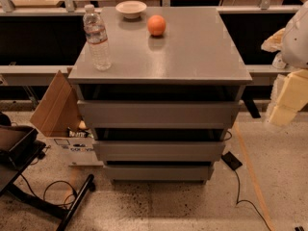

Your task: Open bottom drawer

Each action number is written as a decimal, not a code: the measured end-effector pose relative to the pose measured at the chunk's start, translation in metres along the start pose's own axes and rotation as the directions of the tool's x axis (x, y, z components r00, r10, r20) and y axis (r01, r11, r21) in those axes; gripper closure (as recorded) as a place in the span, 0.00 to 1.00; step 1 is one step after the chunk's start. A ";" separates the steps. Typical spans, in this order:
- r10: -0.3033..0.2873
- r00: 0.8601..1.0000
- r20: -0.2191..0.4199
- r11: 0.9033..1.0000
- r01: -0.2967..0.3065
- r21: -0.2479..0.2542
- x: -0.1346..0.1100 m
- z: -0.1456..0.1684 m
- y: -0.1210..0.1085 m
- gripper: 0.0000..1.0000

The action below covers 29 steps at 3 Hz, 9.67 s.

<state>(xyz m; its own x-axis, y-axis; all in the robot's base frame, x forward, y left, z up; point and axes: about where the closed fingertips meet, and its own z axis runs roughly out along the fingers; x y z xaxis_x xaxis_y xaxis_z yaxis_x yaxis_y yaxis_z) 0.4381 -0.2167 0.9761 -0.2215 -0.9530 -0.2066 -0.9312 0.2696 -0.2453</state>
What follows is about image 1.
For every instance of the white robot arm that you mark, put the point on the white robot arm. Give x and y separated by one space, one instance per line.
299 22

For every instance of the grey top drawer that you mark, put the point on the grey top drawer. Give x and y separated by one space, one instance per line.
158 115

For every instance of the grey drawer cabinet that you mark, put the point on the grey drawer cabinet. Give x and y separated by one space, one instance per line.
194 60

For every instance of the clear plastic water bottle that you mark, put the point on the clear plastic water bottle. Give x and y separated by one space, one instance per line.
97 38

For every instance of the orange fruit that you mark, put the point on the orange fruit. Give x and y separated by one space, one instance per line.
156 25

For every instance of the foam-padded gripper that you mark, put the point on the foam-padded gripper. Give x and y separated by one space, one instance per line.
296 40

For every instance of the black power adapter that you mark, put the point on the black power adapter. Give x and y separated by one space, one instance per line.
231 160

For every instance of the brown cardboard box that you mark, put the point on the brown cardboard box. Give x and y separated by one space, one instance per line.
57 111

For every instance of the white printed box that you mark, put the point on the white printed box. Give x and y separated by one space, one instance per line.
75 148

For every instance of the grey bottom drawer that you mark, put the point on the grey bottom drawer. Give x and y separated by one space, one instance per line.
139 173

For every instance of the grey metal shelf rail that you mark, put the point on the grey metal shelf rail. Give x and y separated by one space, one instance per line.
35 75

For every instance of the grey drawer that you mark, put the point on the grey drawer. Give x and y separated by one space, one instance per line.
158 115
158 151
139 173

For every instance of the white ceramic bowl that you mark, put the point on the white ceramic bowl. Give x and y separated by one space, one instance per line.
131 9

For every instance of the grey middle drawer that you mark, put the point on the grey middle drawer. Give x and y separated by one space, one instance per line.
158 151

